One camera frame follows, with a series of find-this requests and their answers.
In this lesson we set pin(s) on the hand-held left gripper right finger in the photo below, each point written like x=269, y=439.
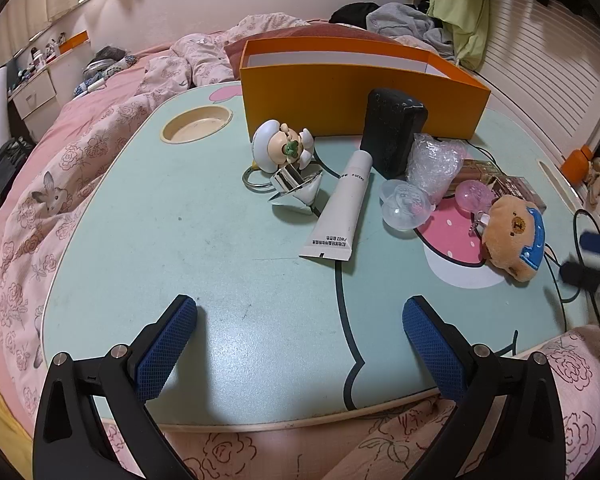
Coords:
x=432, y=350

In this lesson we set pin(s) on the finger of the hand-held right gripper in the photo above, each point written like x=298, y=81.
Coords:
x=582, y=275
x=597, y=244

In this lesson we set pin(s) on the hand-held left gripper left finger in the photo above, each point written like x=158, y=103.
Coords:
x=167, y=345

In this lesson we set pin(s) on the brown bear plush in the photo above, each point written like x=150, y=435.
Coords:
x=510, y=230

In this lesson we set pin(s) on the pink egg capsule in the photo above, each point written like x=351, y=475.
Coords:
x=472, y=195

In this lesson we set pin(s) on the clear egg capsule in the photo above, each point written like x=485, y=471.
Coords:
x=405, y=207

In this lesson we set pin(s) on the white cream tube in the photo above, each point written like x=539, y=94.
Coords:
x=337, y=210

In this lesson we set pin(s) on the clear bubble wrap bag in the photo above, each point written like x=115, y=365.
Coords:
x=432, y=165

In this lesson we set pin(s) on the orange cardboard box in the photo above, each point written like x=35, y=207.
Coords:
x=300, y=100

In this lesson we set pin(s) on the orange bottle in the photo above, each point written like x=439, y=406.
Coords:
x=576, y=165

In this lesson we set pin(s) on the yellow cloth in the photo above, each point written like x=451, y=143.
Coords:
x=0, y=415

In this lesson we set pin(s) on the floral pink duvet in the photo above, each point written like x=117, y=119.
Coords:
x=80, y=170

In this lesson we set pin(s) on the black wrapped block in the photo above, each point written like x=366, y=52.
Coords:
x=390, y=135

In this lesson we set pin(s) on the black bag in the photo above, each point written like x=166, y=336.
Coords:
x=10, y=165

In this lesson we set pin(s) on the plain pink bedsheet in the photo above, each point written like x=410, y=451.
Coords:
x=115, y=90

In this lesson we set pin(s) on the yellow-green hanging cloth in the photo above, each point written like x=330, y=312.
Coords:
x=455, y=5

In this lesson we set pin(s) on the white nightstand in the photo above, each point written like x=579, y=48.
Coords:
x=32, y=97

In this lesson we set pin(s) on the dark patterned clothes pile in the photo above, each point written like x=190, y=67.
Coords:
x=102, y=62

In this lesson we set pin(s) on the white paper roll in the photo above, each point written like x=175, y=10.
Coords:
x=1, y=105

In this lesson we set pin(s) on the grey clothes heap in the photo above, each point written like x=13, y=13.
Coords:
x=400, y=17

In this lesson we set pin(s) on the small orange shelf box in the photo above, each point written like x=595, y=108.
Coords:
x=75, y=41

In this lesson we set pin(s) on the small bottles on shelf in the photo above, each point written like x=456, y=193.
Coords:
x=47, y=50

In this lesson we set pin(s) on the black clothes heap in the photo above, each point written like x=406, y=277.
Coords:
x=352, y=12

